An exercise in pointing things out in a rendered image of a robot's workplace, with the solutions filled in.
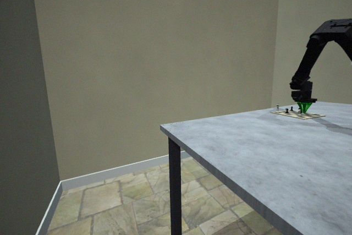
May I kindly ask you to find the chessboard with pieces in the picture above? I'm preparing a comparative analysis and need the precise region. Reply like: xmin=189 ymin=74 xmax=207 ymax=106
xmin=270 ymin=110 xmax=326 ymax=119

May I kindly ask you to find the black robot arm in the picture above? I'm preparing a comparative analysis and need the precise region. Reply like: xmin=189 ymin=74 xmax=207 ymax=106
xmin=289 ymin=18 xmax=352 ymax=101

